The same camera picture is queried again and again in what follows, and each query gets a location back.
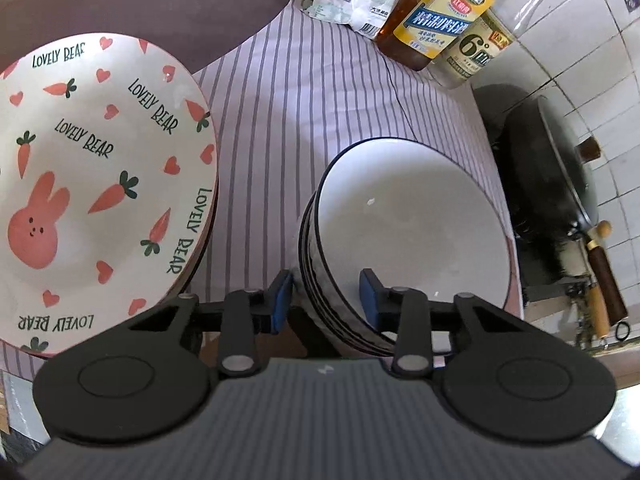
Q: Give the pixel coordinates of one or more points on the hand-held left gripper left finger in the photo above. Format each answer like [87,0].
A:
[282,304]

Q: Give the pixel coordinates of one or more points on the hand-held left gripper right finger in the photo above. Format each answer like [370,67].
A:
[370,294]

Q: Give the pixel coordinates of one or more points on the white bowl with dark rim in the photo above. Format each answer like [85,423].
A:
[410,220]
[326,325]
[345,332]

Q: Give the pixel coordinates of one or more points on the white carrot print plate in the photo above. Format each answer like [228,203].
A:
[100,160]

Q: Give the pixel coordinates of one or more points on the purple striped cloth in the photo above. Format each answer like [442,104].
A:
[280,135]

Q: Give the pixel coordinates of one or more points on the black stove top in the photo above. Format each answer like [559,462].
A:
[542,266]

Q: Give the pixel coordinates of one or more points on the black wok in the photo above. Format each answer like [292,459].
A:
[530,175]

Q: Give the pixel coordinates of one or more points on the clear vinegar bottle yellow cap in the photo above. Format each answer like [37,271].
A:
[475,55]

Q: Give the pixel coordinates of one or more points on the yellow label cooking wine bottle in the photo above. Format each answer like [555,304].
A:
[440,20]

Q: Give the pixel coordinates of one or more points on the dark brown mat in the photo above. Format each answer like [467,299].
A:
[150,5]

